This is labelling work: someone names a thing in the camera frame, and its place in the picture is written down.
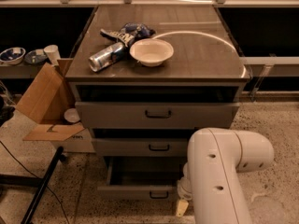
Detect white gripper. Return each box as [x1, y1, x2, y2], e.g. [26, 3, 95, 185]
[176, 163, 192, 217]

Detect grey bottom drawer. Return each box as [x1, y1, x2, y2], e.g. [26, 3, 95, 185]
[98, 157, 187, 201]

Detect grey drawer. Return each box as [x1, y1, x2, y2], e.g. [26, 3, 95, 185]
[76, 102, 239, 130]
[98, 157, 187, 201]
[92, 138, 188, 157]

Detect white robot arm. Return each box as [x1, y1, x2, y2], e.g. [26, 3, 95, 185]
[176, 128, 274, 224]

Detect grey middle drawer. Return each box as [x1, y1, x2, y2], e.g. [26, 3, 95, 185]
[92, 138, 188, 157]

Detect grey top drawer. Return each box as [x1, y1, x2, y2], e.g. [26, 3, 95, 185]
[76, 102, 239, 130]

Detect grey drawer cabinet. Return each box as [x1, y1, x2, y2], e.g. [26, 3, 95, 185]
[64, 4, 251, 173]

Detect white bowl in box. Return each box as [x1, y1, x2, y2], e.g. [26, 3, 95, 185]
[64, 108, 80, 123]

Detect white paper bowl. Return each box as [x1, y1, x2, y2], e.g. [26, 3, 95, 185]
[130, 38, 174, 67]

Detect silver blue drink can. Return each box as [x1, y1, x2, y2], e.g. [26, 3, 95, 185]
[89, 42, 125, 72]

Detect brown cardboard box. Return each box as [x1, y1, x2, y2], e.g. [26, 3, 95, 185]
[16, 59, 94, 153]

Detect black metal stand leg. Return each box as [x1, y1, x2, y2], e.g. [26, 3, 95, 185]
[0, 147, 65, 224]

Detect blue crumpled chip bag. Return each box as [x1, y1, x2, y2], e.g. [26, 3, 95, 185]
[100, 22, 156, 48]

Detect white paper cup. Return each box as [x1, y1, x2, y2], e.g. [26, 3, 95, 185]
[44, 45, 61, 65]

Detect dark blue bowl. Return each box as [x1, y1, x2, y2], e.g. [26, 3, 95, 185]
[24, 49, 48, 65]

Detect blue patterned bowl left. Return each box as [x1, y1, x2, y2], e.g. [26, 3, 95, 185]
[0, 47, 26, 65]

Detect black floor cable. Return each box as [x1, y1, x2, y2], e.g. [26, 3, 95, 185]
[0, 140, 71, 224]

